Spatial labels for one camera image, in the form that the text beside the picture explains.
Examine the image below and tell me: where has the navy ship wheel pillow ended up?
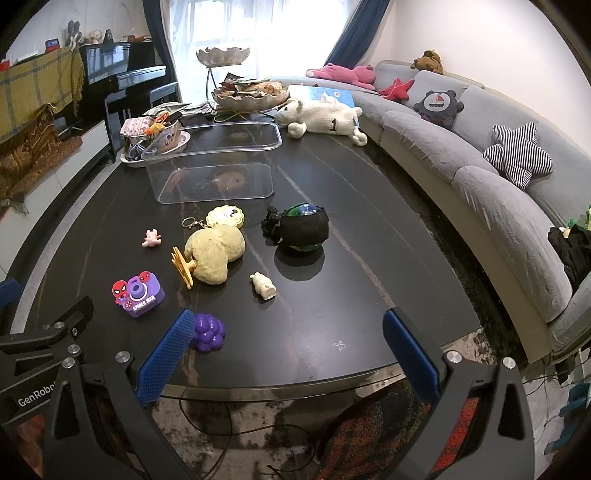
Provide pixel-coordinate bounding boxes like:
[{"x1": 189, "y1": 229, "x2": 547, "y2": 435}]
[{"x1": 412, "y1": 89, "x2": 465, "y2": 130}]

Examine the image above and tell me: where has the brown plush bear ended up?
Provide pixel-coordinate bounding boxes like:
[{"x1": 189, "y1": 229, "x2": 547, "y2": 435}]
[{"x1": 411, "y1": 48, "x2": 444, "y2": 75}]

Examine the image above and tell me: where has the teal plastic object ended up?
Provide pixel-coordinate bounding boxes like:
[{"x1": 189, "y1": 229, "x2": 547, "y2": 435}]
[{"x1": 556, "y1": 383, "x2": 591, "y2": 457}]

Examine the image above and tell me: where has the pile of papers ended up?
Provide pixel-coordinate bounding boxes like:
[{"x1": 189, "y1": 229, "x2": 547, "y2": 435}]
[{"x1": 143, "y1": 102, "x2": 218, "y2": 118}]

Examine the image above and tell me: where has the black piano bench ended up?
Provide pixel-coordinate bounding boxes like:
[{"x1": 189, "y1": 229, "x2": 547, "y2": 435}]
[{"x1": 104, "y1": 82, "x2": 182, "y2": 162}]

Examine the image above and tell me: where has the white sheep plush toy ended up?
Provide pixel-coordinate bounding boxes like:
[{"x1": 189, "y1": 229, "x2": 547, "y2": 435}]
[{"x1": 276, "y1": 92, "x2": 369, "y2": 147}]

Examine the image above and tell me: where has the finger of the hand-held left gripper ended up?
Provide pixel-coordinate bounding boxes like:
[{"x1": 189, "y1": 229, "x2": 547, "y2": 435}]
[
  {"x1": 0, "y1": 295, "x2": 95, "y2": 360},
  {"x1": 0, "y1": 278, "x2": 22, "y2": 320}
]

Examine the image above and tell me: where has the two-tier metal lotus stand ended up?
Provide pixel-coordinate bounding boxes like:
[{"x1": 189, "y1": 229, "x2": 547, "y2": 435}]
[{"x1": 196, "y1": 46, "x2": 291, "y2": 121}]

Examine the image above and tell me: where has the white sheer curtain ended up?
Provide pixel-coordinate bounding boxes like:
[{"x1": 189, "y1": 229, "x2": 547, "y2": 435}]
[{"x1": 159, "y1": 0, "x2": 361, "y2": 102}]

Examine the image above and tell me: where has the green white toy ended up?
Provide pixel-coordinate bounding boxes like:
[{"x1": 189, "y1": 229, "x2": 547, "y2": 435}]
[{"x1": 558, "y1": 203, "x2": 591, "y2": 232}]

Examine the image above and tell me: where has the black piano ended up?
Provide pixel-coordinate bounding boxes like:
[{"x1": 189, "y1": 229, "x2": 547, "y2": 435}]
[{"x1": 78, "y1": 41, "x2": 168, "y2": 134}]

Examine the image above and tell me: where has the red star pillow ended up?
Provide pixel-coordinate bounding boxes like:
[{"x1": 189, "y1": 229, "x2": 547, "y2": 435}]
[{"x1": 379, "y1": 78, "x2": 415, "y2": 102}]

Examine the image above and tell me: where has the dark mottled rug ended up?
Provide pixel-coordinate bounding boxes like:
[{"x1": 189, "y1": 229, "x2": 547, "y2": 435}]
[{"x1": 159, "y1": 138, "x2": 555, "y2": 480}]

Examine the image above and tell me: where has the purple toy camera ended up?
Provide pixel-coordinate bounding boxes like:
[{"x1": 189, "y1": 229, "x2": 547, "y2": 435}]
[{"x1": 112, "y1": 272, "x2": 165, "y2": 319}]

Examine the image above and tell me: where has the small cream figurine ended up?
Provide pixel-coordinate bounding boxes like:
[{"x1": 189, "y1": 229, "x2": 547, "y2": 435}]
[{"x1": 249, "y1": 272, "x2": 277, "y2": 301}]

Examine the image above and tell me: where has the yellow plush toy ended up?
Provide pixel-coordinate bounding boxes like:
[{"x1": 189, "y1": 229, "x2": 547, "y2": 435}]
[{"x1": 172, "y1": 225, "x2": 245, "y2": 289}]

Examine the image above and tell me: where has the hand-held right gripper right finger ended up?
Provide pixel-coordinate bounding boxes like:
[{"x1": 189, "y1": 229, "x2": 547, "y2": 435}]
[{"x1": 383, "y1": 308, "x2": 536, "y2": 480}]

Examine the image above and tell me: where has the striped star pillow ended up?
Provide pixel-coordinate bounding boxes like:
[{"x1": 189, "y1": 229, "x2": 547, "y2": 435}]
[{"x1": 482, "y1": 122, "x2": 553, "y2": 191}]

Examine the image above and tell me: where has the blue picture book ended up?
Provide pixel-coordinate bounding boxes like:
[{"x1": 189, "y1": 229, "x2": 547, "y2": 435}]
[{"x1": 288, "y1": 84, "x2": 365, "y2": 127}]

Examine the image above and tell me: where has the blue curtain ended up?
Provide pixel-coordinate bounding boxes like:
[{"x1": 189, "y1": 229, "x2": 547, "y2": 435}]
[
  {"x1": 325, "y1": 0, "x2": 391, "y2": 68},
  {"x1": 141, "y1": 0, "x2": 183, "y2": 102}
]

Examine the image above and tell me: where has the black marble desktop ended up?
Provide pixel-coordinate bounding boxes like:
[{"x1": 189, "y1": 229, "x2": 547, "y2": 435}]
[{"x1": 9, "y1": 111, "x2": 483, "y2": 402}]

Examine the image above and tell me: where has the pink plush bear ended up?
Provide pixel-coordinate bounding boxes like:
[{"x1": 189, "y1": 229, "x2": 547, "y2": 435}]
[{"x1": 306, "y1": 63, "x2": 377, "y2": 90}]

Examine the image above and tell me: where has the dark clothing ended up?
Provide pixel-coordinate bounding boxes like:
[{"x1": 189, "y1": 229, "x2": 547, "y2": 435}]
[{"x1": 548, "y1": 224, "x2": 591, "y2": 291}]

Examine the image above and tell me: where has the black toy car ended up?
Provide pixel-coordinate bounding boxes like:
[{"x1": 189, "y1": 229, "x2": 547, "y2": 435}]
[{"x1": 261, "y1": 206, "x2": 282, "y2": 244}]

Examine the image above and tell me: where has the red black patterned cloth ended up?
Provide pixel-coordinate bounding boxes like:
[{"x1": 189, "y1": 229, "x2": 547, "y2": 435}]
[{"x1": 318, "y1": 378, "x2": 481, "y2": 480}]

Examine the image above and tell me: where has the brown patterned cloth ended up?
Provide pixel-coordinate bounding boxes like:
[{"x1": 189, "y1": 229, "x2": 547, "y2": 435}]
[{"x1": 0, "y1": 104, "x2": 84, "y2": 215}]

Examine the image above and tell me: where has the grey curved sofa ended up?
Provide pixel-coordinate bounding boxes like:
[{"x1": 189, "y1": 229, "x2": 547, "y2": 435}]
[{"x1": 259, "y1": 60, "x2": 591, "y2": 365}]

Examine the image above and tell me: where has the white low cabinet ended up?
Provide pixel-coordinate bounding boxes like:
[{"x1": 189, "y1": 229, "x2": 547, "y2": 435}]
[{"x1": 0, "y1": 117, "x2": 114, "y2": 222}]

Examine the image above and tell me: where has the pink patterned pouch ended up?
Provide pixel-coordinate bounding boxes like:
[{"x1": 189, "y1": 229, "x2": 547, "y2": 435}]
[{"x1": 121, "y1": 117, "x2": 155, "y2": 137}]

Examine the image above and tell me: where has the pile of snack packets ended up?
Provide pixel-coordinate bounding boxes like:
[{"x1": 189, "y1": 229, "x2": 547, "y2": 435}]
[{"x1": 213, "y1": 73, "x2": 288, "y2": 100}]

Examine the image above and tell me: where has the yellow flower-shaped sheep keychain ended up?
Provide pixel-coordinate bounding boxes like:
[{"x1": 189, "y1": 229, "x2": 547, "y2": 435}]
[{"x1": 181, "y1": 205, "x2": 245, "y2": 230}]

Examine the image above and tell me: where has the purple grape toy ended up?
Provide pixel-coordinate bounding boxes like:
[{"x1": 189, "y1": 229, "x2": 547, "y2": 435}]
[{"x1": 191, "y1": 313, "x2": 227, "y2": 354}]

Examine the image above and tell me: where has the green ball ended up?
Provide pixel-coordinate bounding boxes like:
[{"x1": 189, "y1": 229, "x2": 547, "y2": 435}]
[{"x1": 274, "y1": 202, "x2": 329, "y2": 254}]

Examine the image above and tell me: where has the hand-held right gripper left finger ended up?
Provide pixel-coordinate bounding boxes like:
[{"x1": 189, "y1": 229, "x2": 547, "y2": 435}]
[{"x1": 44, "y1": 308, "x2": 195, "y2": 480}]

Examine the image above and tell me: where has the yellow plaid blanket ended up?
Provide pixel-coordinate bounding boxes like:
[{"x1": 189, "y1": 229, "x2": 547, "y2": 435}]
[{"x1": 0, "y1": 46, "x2": 86, "y2": 144}]

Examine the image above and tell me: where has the clear plastic container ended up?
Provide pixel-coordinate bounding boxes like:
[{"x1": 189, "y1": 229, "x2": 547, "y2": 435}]
[{"x1": 141, "y1": 121, "x2": 283, "y2": 205}]

